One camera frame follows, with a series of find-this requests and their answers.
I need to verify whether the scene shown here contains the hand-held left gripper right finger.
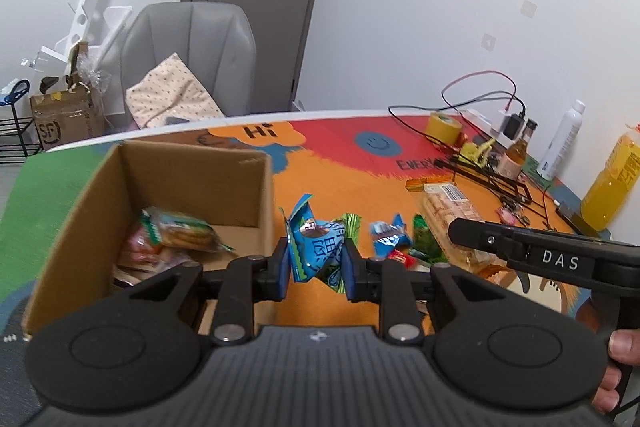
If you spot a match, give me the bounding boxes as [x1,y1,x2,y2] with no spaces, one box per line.
[342,237,521,348]

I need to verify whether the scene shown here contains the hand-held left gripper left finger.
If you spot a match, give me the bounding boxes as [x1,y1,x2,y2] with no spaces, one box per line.
[107,237,293,348]

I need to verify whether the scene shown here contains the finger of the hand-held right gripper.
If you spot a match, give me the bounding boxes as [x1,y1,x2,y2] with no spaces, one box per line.
[447,217,532,261]

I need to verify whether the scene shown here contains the orange edged cracker packet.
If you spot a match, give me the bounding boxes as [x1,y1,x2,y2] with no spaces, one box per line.
[405,177,497,274]

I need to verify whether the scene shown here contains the blue green snack packet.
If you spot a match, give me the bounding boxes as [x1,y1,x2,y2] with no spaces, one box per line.
[278,194,362,294]

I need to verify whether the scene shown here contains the green striped snack packet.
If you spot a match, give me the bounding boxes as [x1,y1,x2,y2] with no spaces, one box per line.
[342,213,362,243]

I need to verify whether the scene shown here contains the small blue white snack packet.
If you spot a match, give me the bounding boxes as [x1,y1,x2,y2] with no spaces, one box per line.
[369,214,412,258]

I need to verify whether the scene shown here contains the red snack packet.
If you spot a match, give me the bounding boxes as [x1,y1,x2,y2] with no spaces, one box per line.
[387,249,417,269]

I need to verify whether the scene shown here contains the clear green jelly packet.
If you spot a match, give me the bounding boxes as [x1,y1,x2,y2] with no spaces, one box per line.
[410,214,449,264]

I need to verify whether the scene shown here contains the clear cookie packet green edges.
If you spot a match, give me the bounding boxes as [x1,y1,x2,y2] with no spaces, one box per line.
[139,207,236,254]

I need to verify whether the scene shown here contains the orange pink snack packet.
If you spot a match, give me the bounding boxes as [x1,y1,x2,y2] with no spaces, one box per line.
[117,227,166,269]

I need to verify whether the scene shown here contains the person's right hand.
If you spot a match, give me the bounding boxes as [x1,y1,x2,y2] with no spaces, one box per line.
[591,326,640,413]

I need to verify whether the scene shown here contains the black phone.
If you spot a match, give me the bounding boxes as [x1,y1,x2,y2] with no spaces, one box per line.
[556,204,612,239]

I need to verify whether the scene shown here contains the orange juice bottle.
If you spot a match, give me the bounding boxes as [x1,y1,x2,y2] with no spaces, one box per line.
[580,123,640,232]

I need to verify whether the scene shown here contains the colourful cat print table mat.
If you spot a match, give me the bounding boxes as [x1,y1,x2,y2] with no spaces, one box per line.
[0,119,617,343]

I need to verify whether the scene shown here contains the brown glass bottle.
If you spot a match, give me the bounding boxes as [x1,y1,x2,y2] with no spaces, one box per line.
[497,119,538,180]

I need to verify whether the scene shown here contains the yellow tape roll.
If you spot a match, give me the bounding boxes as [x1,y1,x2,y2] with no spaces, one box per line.
[426,112,463,145]

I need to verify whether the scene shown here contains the black charger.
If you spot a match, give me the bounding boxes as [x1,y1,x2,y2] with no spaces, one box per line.
[502,114,525,140]

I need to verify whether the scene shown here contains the white power strip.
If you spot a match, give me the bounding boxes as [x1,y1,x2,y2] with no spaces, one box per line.
[459,108,506,128]

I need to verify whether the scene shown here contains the white spray bottle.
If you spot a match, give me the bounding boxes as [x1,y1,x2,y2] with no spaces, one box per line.
[536,99,587,182]

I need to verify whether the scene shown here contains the dotted cream cushion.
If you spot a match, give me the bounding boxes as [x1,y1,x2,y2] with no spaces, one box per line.
[125,53,224,128]

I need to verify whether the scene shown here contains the grey chair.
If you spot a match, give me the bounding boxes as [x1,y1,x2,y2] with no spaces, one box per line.
[106,2,259,128]

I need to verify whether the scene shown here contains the taped cardboard box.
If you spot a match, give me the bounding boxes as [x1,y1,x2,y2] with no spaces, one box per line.
[29,42,107,152]

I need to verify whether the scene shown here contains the grey door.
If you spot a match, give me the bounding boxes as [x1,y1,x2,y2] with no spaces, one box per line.
[181,0,337,114]

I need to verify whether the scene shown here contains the black shoe rack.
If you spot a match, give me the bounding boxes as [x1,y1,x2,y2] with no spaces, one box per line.
[0,79,42,164]

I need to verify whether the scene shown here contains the white holed rack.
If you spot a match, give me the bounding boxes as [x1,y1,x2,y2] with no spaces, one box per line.
[37,0,134,118]

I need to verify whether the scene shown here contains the black wire rack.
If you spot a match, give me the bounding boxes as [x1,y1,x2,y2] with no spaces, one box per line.
[434,157,537,208]

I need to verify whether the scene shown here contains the black cable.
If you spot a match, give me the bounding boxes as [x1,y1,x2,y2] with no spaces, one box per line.
[389,91,527,148]

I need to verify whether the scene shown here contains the red cable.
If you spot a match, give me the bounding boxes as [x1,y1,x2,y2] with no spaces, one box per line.
[441,71,518,112]

